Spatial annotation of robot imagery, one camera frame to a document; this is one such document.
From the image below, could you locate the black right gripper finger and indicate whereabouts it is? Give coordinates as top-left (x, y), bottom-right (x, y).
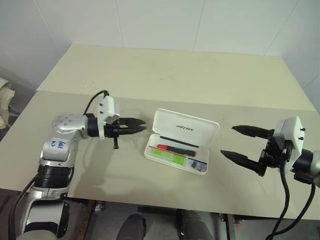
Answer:
top-left (231, 124), bottom-right (271, 139)
top-left (219, 149), bottom-right (262, 175)

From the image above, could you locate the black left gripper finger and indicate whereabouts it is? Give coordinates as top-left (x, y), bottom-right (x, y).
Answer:
top-left (121, 118), bottom-right (146, 129)
top-left (119, 125), bottom-right (146, 136)

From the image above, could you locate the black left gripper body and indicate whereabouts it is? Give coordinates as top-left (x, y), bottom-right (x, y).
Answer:
top-left (103, 118), bottom-right (126, 151)

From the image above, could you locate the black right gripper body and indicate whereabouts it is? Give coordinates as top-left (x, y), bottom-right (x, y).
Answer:
top-left (257, 129), bottom-right (293, 177)

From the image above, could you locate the small dark blue item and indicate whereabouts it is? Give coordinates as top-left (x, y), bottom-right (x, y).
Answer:
top-left (188, 161), bottom-right (207, 172)

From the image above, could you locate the black marker with red cap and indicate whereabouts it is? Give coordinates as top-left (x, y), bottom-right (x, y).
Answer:
top-left (156, 143), bottom-right (198, 156)

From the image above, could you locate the green highlighter pen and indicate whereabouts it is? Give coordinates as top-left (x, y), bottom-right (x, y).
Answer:
top-left (149, 147), bottom-right (187, 165)

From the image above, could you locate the white open pencil case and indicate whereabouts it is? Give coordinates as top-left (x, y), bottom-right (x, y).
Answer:
top-left (143, 107), bottom-right (221, 176)

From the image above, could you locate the dark rounded shape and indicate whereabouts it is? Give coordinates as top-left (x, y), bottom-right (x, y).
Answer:
top-left (119, 213), bottom-right (147, 240)

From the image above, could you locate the beige sack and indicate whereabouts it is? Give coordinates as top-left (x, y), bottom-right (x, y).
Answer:
top-left (0, 77), bottom-right (16, 130)

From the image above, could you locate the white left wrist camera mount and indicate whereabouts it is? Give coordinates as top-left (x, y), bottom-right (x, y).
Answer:
top-left (95, 95), bottom-right (121, 140)

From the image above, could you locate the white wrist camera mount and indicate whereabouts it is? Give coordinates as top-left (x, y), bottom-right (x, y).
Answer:
top-left (95, 95), bottom-right (121, 140)
top-left (272, 115), bottom-right (305, 174)

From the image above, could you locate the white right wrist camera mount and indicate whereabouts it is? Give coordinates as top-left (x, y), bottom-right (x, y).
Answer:
top-left (272, 115), bottom-right (305, 174)

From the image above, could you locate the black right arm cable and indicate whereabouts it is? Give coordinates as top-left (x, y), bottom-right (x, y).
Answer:
top-left (266, 159), bottom-right (316, 240)

